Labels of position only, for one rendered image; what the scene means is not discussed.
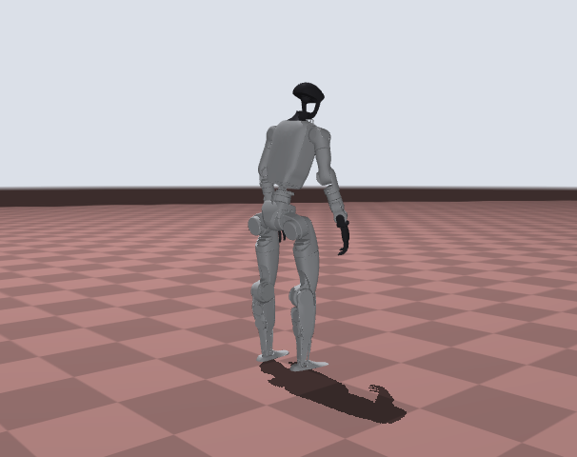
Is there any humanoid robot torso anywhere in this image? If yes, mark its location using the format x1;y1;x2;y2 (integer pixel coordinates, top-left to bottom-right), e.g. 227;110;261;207
260;118;317;231

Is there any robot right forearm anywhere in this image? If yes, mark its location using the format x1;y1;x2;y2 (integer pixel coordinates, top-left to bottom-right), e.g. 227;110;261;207
324;169;348;224

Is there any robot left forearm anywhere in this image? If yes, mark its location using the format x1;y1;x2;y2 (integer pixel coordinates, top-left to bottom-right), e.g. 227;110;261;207
260;175;275;202

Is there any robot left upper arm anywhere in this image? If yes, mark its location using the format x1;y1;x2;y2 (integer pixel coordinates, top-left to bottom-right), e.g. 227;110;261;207
258;126;277;180

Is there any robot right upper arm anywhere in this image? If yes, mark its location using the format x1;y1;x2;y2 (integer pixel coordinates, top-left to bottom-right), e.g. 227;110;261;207
308;126;332;186

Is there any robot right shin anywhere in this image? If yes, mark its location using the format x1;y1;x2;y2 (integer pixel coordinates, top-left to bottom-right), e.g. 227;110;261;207
291;288;316;367

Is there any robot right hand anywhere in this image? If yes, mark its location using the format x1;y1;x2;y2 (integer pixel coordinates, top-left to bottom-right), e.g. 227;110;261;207
336;215;349;255

